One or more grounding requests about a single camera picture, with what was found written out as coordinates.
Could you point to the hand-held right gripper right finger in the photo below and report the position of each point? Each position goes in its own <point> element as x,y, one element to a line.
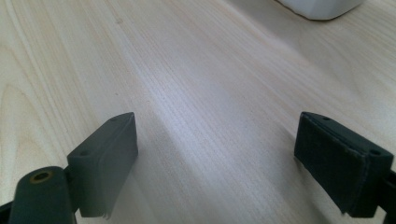
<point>336,161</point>

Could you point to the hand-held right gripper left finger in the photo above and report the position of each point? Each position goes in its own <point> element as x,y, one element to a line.
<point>99,165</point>

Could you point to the white container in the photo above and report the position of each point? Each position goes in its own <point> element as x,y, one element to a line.
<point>320,7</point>

